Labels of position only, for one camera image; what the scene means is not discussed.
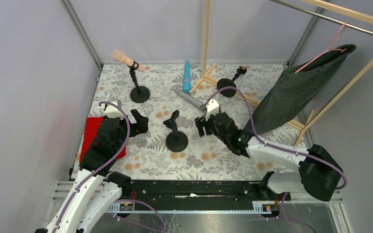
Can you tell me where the black mic stand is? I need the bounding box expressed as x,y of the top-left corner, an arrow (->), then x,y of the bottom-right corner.
163,110 -> 188,152
129,61 -> 151,104
217,66 -> 247,98

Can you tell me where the beige microphone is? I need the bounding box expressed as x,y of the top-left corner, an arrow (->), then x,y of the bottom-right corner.
111,50 -> 149,72

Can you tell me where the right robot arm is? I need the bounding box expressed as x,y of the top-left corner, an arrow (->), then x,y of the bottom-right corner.
194,100 -> 345,202

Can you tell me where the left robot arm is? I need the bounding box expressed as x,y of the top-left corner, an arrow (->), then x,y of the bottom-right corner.
36,101 -> 149,233

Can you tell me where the black mic stand tipped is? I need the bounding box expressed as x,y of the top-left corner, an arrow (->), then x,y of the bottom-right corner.
217,66 -> 247,98

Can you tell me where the red folded shirt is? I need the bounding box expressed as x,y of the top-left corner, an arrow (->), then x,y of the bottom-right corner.
80,117 -> 126,166

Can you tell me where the grey microphone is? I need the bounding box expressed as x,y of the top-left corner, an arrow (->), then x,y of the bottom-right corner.
174,89 -> 205,112

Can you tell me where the blue microphone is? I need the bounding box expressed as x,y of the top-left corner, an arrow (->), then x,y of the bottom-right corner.
182,60 -> 191,93

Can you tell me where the floral table mat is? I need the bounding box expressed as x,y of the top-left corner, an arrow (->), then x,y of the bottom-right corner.
89,64 -> 300,181

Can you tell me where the dark dotted hanging cloth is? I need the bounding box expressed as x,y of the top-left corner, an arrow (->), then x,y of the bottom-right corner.
252,44 -> 357,134

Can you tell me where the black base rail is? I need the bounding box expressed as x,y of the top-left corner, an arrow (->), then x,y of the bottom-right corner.
121,180 -> 290,211

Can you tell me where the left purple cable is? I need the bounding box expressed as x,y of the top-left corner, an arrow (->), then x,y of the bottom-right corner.
51,101 -> 166,233

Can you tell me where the purple cable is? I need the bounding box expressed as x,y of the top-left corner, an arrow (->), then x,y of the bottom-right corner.
51,101 -> 166,233
203,86 -> 348,233

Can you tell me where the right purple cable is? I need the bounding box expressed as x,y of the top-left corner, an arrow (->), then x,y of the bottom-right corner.
203,86 -> 348,233

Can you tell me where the pink wire hanger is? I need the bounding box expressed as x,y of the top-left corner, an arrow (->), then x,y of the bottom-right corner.
295,22 -> 348,73

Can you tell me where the wooden clothes rack frame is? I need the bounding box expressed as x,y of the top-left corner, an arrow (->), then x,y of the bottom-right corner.
189,0 -> 373,147

